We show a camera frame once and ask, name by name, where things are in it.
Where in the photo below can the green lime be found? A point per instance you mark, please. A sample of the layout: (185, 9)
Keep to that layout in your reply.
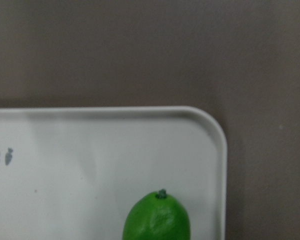
(157, 216)

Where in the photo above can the white rabbit tray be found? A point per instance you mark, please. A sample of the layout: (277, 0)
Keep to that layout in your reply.
(75, 173)

